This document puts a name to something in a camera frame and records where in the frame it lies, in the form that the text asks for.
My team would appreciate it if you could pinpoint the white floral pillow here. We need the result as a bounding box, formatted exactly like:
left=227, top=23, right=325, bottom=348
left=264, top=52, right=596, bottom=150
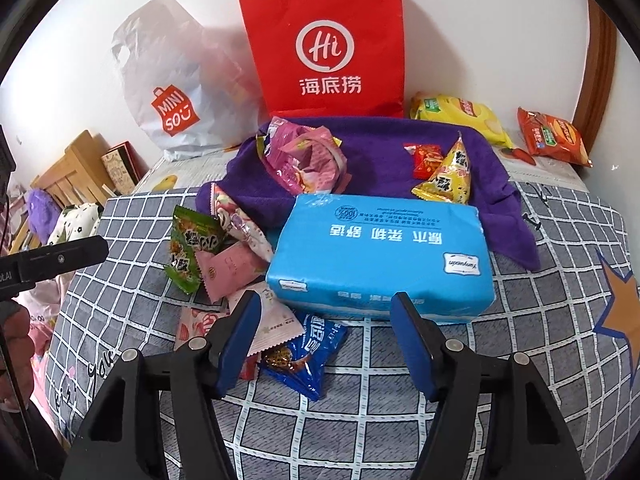
left=47, top=202, right=103, bottom=246

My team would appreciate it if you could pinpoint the plain pink snack packet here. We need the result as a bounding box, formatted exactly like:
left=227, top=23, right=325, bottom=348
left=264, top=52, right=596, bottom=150
left=195, top=241, right=266, bottom=304

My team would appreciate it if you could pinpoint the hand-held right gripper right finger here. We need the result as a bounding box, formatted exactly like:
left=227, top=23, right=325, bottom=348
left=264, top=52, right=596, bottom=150
left=390, top=291, right=586, bottom=480

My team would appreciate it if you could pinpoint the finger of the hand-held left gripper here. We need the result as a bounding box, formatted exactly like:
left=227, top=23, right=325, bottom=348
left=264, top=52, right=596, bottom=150
left=19, top=236, right=109, bottom=287

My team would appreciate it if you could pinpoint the small red snack packet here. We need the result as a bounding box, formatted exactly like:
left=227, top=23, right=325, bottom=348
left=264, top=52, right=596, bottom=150
left=403, top=142, right=445, bottom=179

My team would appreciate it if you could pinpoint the purple plush cloth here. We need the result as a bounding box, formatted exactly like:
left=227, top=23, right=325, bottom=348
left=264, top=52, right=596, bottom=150
left=27, top=187, right=61, bottom=233

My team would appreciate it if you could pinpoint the yellow triangular snack packet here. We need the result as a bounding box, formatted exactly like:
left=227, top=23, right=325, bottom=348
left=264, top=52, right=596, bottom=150
left=411, top=131, right=475, bottom=205

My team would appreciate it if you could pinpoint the purple towel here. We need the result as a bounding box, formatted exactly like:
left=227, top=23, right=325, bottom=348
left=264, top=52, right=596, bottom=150
left=195, top=115, right=542, bottom=271

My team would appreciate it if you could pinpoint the person's left hand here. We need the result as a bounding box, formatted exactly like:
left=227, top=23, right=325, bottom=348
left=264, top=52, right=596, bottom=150
left=0, top=302, right=38, bottom=411

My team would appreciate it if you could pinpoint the grey checked blanket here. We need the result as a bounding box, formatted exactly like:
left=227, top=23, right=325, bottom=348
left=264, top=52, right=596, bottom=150
left=32, top=182, right=640, bottom=480

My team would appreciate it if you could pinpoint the blue tissue pack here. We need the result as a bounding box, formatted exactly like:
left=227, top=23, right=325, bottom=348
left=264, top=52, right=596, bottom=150
left=265, top=192, right=496, bottom=324

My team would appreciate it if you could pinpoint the red paper carrier bag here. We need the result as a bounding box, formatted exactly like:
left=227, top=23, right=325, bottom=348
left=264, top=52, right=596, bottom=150
left=237, top=0, right=406, bottom=120

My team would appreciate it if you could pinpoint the patterned gift box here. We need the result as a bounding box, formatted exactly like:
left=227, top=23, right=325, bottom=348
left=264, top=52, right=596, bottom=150
left=100, top=142, right=146, bottom=193

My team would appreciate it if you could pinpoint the yellow chips bag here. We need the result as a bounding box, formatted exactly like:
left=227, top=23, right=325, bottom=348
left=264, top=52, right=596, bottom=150
left=409, top=91, right=516, bottom=148

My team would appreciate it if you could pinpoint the wooden headboard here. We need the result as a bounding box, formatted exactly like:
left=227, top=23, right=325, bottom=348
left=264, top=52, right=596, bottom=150
left=30, top=130, right=151, bottom=211

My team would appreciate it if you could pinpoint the blue snack packet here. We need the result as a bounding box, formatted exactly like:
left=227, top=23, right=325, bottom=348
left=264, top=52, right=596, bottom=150
left=257, top=310, right=349, bottom=402

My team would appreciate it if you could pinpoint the pink plastic bag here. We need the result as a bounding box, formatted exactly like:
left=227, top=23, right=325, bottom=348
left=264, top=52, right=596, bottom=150
left=280, top=125, right=349, bottom=196
left=20, top=272, right=76, bottom=411

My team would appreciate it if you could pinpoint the green snack packet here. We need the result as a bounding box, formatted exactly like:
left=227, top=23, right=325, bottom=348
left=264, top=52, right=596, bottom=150
left=165, top=205, right=223, bottom=295

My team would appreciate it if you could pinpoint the white pink snack packet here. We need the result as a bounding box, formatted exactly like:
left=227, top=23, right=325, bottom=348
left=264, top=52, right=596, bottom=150
left=227, top=280, right=306, bottom=358

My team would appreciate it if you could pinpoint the white pink bear candy packet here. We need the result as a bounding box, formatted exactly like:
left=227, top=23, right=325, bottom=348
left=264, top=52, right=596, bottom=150
left=212, top=185, right=275, bottom=267

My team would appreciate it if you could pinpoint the orange chips bag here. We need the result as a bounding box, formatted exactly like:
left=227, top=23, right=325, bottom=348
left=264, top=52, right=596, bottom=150
left=516, top=106, right=593, bottom=168

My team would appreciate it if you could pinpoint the white plastic shopping bag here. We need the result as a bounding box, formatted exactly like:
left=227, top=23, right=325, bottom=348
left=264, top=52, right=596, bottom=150
left=111, top=0, right=261, bottom=162

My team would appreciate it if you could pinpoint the brown wooden door frame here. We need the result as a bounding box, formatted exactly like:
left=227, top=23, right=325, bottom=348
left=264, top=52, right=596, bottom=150
left=572, top=0, right=618, bottom=156

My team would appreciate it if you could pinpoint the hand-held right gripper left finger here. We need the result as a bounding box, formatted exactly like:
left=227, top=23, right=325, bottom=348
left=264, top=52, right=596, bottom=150
left=60, top=290, right=263, bottom=480

